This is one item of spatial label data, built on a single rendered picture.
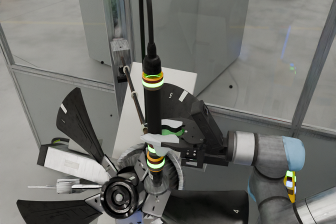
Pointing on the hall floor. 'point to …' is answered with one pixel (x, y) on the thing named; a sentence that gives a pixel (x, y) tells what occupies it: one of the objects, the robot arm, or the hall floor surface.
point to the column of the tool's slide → (121, 89)
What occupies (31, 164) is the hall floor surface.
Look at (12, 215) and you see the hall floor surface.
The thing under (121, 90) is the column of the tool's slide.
